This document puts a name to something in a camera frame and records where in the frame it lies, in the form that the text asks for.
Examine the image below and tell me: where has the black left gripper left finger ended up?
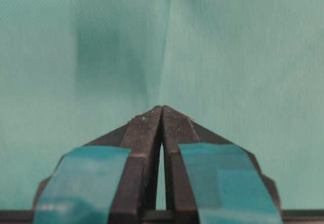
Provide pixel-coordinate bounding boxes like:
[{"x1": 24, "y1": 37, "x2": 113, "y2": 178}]
[{"x1": 33, "y1": 106, "x2": 162, "y2": 223}]

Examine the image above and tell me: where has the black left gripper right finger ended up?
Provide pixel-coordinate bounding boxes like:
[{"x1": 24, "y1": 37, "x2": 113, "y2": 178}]
[{"x1": 161, "y1": 105, "x2": 282, "y2": 223}]

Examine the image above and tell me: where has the green table cloth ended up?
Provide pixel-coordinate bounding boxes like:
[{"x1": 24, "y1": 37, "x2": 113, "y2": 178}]
[{"x1": 1, "y1": 0, "x2": 323, "y2": 209}]

